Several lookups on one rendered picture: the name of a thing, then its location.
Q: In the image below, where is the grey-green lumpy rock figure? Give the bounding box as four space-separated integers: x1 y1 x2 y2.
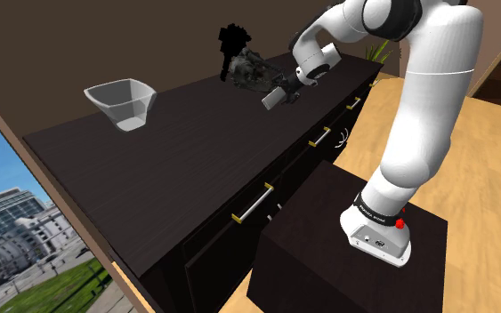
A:
228 46 285 93

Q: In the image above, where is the window with city view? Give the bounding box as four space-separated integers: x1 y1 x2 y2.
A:
0 78 157 313

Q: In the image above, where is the green leafy plant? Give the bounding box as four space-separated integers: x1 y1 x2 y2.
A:
364 39 394 65

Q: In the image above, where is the dark robot stand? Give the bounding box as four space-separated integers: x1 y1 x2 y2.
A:
246 159 448 313

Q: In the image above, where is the black tree-shaped figure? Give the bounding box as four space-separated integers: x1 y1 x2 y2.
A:
218 23 253 84

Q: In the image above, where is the white angular bowl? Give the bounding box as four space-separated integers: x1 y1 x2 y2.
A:
83 77 158 132

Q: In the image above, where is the dark wooden sideboard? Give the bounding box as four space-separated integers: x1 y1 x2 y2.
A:
21 51 384 313

